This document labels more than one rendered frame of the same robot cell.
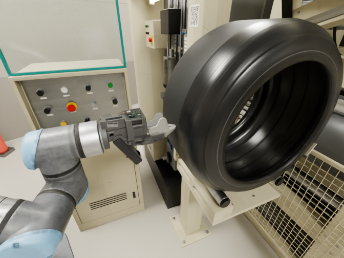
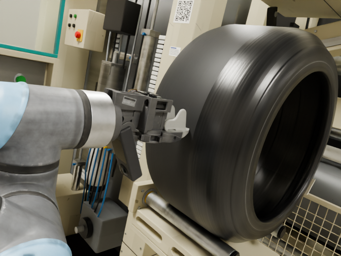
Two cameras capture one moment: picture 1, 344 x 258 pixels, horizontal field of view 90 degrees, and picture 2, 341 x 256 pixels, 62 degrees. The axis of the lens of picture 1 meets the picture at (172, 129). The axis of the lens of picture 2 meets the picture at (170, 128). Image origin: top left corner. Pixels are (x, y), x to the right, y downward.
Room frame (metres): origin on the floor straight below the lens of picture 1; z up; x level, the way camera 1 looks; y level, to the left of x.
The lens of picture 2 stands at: (-0.07, 0.27, 1.32)
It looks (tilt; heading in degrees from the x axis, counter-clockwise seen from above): 12 degrees down; 336
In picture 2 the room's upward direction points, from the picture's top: 13 degrees clockwise
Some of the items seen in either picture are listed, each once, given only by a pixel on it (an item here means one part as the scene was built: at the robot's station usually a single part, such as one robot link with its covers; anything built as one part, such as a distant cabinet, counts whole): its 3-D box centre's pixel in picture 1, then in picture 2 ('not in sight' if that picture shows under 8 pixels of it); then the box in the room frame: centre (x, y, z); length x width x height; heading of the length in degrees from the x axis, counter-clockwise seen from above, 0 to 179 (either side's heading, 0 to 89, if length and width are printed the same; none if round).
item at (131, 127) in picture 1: (125, 129); (133, 117); (0.41, 0.13, 1.23); 0.12 x 0.08 x 0.09; 112
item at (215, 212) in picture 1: (200, 181); (179, 242); (0.58, -0.13, 0.83); 0.36 x 0.09 x 0.06; 22
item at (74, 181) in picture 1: (66, 183); (21, 198); (0.33, 0.29, 1.10); 0.12 x 0.09 x 0.12; 6
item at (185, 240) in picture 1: (189, 224); not in sight; (0.87, -0.15, 0.01); 0.27 x 0.27 x 0.02; 22
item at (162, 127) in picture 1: (163, 126); (179, 123); (0.44, 0.03, 1.22); 0.09 x 0.03 x 0.06; 112
